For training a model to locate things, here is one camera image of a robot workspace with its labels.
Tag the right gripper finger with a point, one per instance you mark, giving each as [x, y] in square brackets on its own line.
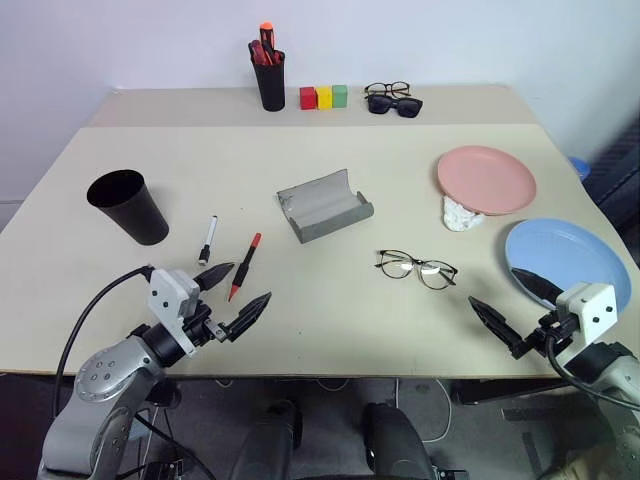
[540, 287]
[495, 320]

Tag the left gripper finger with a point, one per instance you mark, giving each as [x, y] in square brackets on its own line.
[215, 274]
[250, 314]

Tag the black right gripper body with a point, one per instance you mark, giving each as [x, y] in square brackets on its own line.
[547, 332]

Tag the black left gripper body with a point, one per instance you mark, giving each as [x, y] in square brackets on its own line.
[200, 327]

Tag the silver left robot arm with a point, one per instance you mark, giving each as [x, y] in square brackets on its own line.
[107, 380]

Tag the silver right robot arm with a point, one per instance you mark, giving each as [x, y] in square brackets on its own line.
[607, 380]

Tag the red and black pen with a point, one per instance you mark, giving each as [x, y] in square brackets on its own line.
[244, 267]

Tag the black and white marker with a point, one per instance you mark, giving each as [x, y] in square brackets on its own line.
[208, 240]

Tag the blue plate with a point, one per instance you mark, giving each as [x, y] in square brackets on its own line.
[570, 255]

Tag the thin-framed clear glasses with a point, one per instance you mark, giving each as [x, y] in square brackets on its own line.
[434, 281]

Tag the empty black plastic cup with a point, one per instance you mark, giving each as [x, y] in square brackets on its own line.
[135, 215]

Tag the white crumpled paper ball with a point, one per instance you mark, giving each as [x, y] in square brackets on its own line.
[460, 217]

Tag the pink plate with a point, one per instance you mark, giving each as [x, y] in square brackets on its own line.
[485, 180]

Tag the open grey glasses case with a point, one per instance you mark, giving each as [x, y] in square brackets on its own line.
[325, 210]

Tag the dark rounded shape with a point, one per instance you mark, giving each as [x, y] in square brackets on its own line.
[395, 442]

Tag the black cup with tools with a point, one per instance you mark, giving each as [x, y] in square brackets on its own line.
[271, 85]

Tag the red block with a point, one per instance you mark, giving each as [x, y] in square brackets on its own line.
[308, 98]

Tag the yellow block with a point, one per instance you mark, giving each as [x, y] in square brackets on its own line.
[324, 98]

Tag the green block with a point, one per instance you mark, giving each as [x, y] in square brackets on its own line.
[340, 96]

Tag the red and black screwdriver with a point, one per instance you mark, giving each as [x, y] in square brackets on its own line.
[257, 51]
[275, 56]

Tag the black sunglasses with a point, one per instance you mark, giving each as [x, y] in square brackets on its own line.
[382, 105]

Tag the dark-framed clear glasses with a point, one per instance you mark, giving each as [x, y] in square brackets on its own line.
[399, 84]

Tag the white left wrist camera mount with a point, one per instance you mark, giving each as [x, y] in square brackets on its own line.
[167, 295]

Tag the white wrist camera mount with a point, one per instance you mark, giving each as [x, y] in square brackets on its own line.
[587, 305]
[167, 295]

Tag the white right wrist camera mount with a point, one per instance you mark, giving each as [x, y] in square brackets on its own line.
[587, 305]

